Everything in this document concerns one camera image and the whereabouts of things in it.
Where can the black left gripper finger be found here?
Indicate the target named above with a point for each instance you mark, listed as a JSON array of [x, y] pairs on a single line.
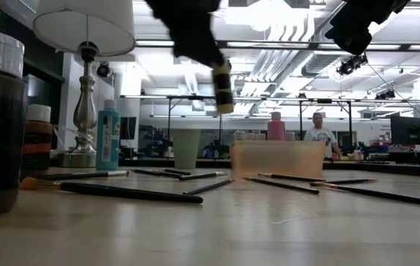
[[202, 48]]

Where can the small yellow paint bottle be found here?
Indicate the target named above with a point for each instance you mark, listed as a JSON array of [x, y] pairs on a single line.
[[223, 92]]

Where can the large pink paint bottle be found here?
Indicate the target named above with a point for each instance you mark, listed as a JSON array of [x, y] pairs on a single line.
[[276, 129]]

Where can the large teal blue paint bottle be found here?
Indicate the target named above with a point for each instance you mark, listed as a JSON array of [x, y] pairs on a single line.
[[108, 140]]

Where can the small rust brown paint bottle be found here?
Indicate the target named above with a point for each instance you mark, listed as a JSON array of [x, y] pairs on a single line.
[[37, 147]]

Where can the table lamp white shade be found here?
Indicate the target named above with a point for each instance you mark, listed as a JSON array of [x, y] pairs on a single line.
[[84, 26]]

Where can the green plastic cup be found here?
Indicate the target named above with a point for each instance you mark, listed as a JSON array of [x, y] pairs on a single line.
[[186, 151]]

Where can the small black screen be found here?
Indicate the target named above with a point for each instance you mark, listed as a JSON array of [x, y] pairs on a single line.
[[128, 128]]

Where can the black computer monitor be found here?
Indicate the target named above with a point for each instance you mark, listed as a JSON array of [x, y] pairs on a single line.
[[409, 129]]

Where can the person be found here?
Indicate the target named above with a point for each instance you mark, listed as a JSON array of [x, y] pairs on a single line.
[[321, 136]]

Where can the orange translucent plastic bin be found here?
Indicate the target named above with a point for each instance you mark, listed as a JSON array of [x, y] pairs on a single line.
[[280, 159]]

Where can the wide paintbrush orange bristles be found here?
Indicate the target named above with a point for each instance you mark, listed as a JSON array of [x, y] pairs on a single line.
[[121, 192]]

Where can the black background workbench frame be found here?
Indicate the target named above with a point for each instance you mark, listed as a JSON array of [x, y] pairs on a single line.
[[269, 99]]

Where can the black round wall fixture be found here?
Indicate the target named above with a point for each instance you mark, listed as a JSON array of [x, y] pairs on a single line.
[[103, 70]]

